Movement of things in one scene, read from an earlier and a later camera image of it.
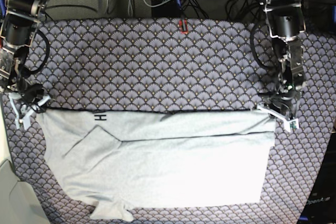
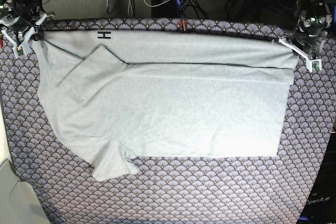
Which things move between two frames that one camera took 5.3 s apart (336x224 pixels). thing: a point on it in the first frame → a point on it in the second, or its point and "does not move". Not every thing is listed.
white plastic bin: [19, 203] does not move
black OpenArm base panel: [320, 207] does not move
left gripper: [283, 99] → [305, 38]
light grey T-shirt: [119, 160] → [119, 95]
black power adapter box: [170, 9] does not move
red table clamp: [186, 29] does not move
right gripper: [30, 92] → [33, 31]
